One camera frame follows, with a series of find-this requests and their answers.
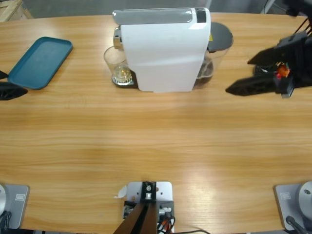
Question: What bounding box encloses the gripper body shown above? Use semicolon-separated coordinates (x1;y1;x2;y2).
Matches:
274;32;312;98

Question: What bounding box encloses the clear glass cup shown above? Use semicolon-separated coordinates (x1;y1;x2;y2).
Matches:
103;45;134;86

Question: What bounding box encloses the orange coffee capsule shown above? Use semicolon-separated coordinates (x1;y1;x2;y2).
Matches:
277;64;291;78

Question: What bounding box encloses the white capsule coffee machine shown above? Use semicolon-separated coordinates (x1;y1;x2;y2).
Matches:
113;7;212;93

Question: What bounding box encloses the black rod capsule holder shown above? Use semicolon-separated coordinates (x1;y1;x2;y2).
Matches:
253;17;312;78

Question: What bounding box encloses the teal plastic tray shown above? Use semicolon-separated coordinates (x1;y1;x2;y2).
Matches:
7;36;73;90

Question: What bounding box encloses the white furniture leg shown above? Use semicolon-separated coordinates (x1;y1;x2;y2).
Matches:
259;0;277;14

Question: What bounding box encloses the clear water tank dark lid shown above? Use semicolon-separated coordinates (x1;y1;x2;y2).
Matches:
195;21;234;89

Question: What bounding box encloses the wooden pallet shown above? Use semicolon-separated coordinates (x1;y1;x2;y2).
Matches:
0;0;34;22

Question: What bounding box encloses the metal grid drip tray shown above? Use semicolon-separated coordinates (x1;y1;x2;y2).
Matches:
111;69;138;89

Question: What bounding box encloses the white paper tag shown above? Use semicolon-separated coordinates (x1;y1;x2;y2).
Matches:
113;185;127;199

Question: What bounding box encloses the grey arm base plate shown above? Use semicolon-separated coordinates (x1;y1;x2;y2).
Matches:
274;180;312;231
0;184;30;230

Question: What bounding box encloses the black base cable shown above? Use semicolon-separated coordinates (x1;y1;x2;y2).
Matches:
0;211;12;230
285;215;305;234

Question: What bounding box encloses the white mount block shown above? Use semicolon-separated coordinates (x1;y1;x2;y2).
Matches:
121;180;175;234

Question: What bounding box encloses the thin black cable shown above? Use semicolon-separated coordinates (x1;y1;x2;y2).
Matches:
170;229;210;234

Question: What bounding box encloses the orange and black cable bundle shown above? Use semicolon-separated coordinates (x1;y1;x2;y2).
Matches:
157;214;176;232

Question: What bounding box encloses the dark camera post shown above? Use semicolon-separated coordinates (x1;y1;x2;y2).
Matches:
114;181;157;234

